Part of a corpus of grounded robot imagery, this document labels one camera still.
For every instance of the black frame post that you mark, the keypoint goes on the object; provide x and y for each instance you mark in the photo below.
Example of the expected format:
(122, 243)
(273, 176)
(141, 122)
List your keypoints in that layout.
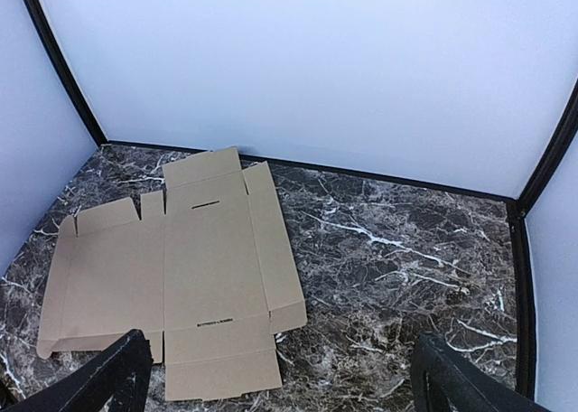
(62, 70)
(525, 295)

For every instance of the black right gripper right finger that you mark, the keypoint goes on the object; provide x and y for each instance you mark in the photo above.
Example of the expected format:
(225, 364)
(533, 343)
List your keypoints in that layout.
(443, 380)

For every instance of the black left frame post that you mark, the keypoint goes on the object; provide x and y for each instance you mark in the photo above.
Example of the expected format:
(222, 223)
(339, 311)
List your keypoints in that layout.
(62, 70)

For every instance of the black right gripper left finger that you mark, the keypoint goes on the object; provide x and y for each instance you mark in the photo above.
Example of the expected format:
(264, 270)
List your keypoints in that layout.
(117, 378)

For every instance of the black right frame post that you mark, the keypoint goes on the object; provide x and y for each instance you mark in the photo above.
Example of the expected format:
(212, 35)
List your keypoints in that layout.
(525, 295)

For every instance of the brown cardboard box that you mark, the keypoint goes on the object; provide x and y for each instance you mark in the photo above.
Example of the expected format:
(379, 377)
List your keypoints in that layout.
(203, 268)

